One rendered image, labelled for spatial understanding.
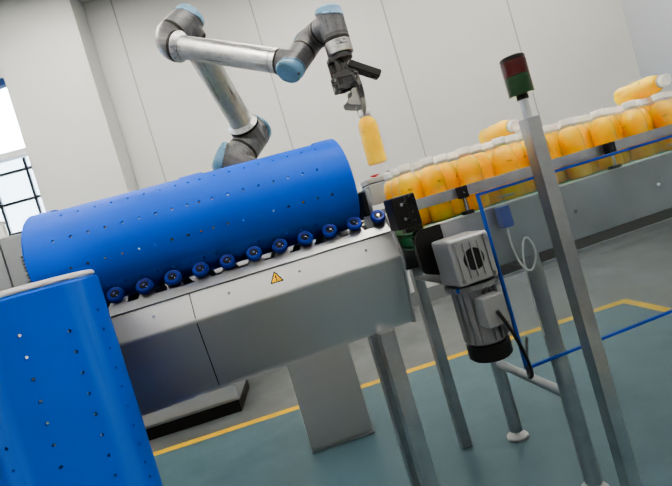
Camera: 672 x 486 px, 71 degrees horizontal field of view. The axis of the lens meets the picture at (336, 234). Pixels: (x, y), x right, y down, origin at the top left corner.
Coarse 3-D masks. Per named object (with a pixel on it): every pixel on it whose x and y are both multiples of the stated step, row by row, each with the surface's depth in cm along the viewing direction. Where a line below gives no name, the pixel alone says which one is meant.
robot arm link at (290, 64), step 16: (160, 32) 174; (176, 32) 173; (160, 48) 175; (176, 48) 173; (192, 48) 170; (208, 48) 167; (224, 48) 165; (240, 48) 163; (256, 48) 161; (272, 48) 160; (288, 48) 159; (304, 48) 158; (224, 64) 169; (240, 64) 165; (256, 64) 162; (272, 64) 159; (288, 64) 155; (304, 64) 158; (288, 80) 160
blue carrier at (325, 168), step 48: (336, 144) 137; (144, 192) 127; (192, 192) 126; (240, 192) 127; (288, 192) 129; (336, 192) 132; (48, 240) 118; (96, 240) 119; (144, 240) 122; (192, 240) 125; (240, 240) 129; (288, 240) 136
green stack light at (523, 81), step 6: (522, 72) 117; (528, 72) 117; (510, 78) 118; (516, 78) 117; (522, 78) 116; (528, 78) 117; (510, 84) 118; (516, 84) 117; (522, 84) 117; (528, 84) 117; (510, 90) 119; (516, 90) 117; (522, 90) 117; (528, 90) 117; (534, 90) 118; (510, 96) 119; (516, 96) 120
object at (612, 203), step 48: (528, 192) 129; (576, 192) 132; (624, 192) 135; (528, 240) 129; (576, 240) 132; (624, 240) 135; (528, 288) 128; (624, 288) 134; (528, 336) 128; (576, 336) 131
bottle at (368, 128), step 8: (360, 120) 157; (368, 120) 156; (360, 128) 157; (368, 128) 156; (376, 128) 157; (360, 136) 159; (368, 136) 156; (376, 136) 156; (368, 144) 156; (376, 144) 156; (368, 152) 157; (376, 152) 156; (384, 152) 158; (368, 160) 158; (376, 160) 156; (384, 160) 157
